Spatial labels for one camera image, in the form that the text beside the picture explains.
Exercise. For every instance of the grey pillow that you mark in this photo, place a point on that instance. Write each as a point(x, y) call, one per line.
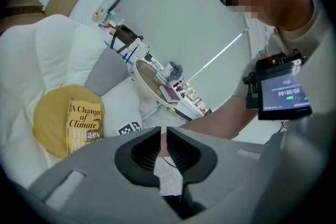
point(107, 73)

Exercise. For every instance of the dark brown bag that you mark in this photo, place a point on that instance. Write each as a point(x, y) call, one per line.
point(126, 36)

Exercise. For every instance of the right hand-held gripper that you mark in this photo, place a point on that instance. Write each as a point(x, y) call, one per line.
point(130, 128)

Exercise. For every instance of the white padded sofa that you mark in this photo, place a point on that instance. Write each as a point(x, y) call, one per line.
point(39, 60)

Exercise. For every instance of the person's right forearm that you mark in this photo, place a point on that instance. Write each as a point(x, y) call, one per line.
point(210, 123)

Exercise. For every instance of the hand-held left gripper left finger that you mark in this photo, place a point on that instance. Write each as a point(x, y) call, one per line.
point(136, 165)

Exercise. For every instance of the person's beige shirt torso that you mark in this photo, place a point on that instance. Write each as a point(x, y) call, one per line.
point(302, 34)

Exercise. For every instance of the round white side table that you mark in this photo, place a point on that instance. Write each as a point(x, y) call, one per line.
point(147, 78)

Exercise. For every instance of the small white box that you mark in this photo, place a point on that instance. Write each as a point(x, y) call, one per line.
point(167, 68)

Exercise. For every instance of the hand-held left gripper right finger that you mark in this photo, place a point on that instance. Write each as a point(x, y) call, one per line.
point(194, 162)

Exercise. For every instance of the round yellow cushion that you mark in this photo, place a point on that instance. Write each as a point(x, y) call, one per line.
point(50, 126)

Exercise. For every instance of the yellow book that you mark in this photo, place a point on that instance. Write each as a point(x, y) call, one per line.
point(81, 126)

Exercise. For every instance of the grey crumpled cloth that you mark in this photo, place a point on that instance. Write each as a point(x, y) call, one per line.
point(175, 70)

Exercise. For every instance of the maroon notebook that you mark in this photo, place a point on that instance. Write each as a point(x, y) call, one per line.
point(169, 94)

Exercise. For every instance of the group of small bottles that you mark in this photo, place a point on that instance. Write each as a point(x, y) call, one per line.
point(106, 18)

